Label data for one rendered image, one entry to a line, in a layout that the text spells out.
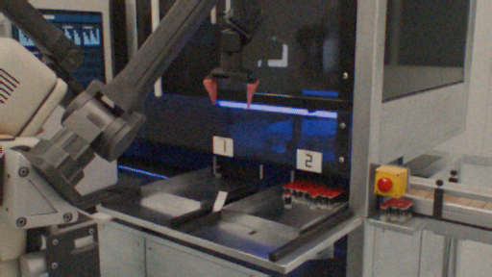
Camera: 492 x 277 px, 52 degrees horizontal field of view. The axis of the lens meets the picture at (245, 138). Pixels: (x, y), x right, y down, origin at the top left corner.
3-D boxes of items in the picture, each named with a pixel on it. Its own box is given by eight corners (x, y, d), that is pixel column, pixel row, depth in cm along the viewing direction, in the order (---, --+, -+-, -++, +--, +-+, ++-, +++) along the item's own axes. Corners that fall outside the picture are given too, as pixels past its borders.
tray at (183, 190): (210, 174, 191) (210, 165, 190) (267, 187, 175) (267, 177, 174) (140, 196, 164) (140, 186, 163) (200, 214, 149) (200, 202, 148)
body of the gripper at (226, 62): (216, 73, 141) (216, 47, 139) (252, 76, 139) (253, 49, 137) (209, 78, 135) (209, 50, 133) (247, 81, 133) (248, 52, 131)
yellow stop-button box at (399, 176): (383, 188, 147) (385, 163, 145) (408, 192, 143) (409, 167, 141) (373, 193, 141) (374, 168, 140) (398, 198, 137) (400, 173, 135)
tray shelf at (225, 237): (201, 177, 194) (201, 172, 193) (373, 215, 152) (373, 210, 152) (95, 211, 157) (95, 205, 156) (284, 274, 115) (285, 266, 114)
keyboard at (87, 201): (114, 188, 197) (114, 183, 197) (142, 194, 191) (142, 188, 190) (27, 221, 163) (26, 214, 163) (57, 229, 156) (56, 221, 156)
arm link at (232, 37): (218, 28, 131) (239, 29, 130) (227, 25, 138) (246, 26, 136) (218, 54, 133) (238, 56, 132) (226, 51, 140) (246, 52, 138)
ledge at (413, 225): (387, 212, 155) (387, 206, 155) (430, 221, 148) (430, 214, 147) (368, 225, 145) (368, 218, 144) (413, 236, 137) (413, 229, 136)
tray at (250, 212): (286, 190, 170) (286, 181, 169) (357, 206, 155) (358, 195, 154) (221, 219, 144) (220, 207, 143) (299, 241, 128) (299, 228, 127)
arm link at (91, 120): (54, 130, 78) (82, 151, 78) (99, 87, 83) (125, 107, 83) (60, 151, 86) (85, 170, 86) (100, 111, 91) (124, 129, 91)
